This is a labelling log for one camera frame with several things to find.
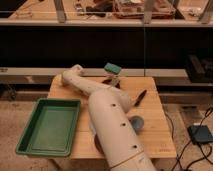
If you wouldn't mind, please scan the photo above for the black power adapter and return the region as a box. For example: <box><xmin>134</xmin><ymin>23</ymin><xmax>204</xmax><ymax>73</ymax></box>
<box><xmin>187</xmin><ymin>125</ymin><xmax>213</xmax><ymax>144</ymax></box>

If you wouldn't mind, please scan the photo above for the black knife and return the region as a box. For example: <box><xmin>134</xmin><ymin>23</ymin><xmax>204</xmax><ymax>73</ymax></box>
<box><xmin>134</xmin><ymin>90</ymin><xmax>147</xmax><ymax>107</ymax></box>

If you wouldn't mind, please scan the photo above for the wooden table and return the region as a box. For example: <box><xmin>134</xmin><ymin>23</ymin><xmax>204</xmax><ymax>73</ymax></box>
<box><xmin>48</xmin><ymin>75</ymin><xmax>176</xmax><ymax>159</ymax></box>

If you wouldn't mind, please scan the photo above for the green sponge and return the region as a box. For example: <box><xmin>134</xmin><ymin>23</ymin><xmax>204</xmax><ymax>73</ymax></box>
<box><xmin>104</xmin><ymin>63</ymin><xmax>122</xmax><ymax>75</ymax></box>

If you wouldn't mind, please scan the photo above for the brown bowl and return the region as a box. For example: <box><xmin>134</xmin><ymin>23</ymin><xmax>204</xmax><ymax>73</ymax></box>
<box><xmin>102</xmin><ymin>78</ymin><xmax>120</xmax><ymax>89</ymax></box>

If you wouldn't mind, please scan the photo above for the purple bowl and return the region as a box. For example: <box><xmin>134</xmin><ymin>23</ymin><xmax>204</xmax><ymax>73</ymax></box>
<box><xmin>94</xmin><ymin>134</ymin><xmax>104</xmax><ymax>154</ymax></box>

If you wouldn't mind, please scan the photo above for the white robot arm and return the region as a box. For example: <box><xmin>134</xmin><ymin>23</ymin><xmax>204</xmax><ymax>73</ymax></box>
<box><xmin>62</xmin><ymin>64</ymin><xmax>156</xmax><ymax>171</ymax></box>

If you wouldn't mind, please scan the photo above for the green plastic tray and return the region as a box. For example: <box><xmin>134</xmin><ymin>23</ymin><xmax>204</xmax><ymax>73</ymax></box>
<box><xmin>16</xmin><ymin>98</ymin><xmax>81</xmax><ymax>157</ymax></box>

